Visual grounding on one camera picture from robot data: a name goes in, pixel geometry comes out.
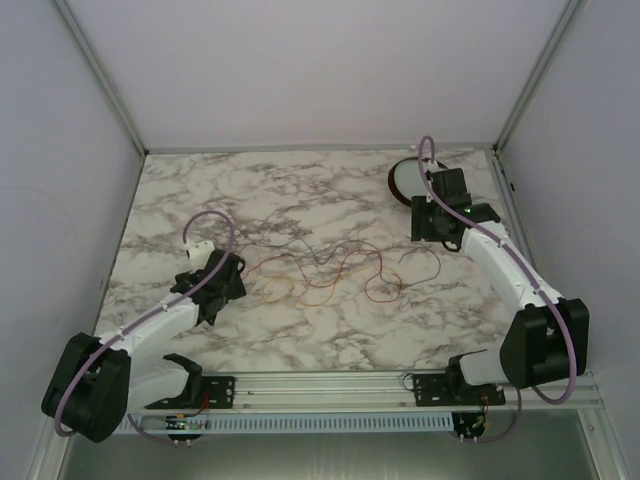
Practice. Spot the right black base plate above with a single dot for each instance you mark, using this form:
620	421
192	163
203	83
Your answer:
441	389

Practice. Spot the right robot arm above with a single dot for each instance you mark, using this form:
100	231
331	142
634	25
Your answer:
546	345

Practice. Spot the left aluminium corner post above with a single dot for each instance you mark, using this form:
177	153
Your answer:
101	75

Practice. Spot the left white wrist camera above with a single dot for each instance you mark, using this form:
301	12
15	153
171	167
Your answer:
198	253

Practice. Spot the aluminium front rail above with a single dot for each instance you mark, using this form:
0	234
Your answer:
363	391

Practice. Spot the round brown-rimmed dish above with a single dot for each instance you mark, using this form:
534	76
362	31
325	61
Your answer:
404	181

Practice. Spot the right aluminium corner post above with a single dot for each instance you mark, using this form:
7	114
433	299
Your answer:
561	29

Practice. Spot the grey slotted cable duct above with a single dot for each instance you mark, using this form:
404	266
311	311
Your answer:
271	423

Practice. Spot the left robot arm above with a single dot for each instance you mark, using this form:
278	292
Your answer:
99	380

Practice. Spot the aluminium corner post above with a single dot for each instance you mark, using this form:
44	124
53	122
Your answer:
101	75
561	29

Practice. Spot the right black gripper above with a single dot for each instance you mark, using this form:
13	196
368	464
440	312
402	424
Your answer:
421	206

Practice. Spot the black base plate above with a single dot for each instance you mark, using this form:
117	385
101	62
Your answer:
441	389
216	392

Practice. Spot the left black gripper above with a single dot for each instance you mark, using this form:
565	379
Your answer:
234	289

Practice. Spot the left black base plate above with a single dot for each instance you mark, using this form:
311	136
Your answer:
216	392

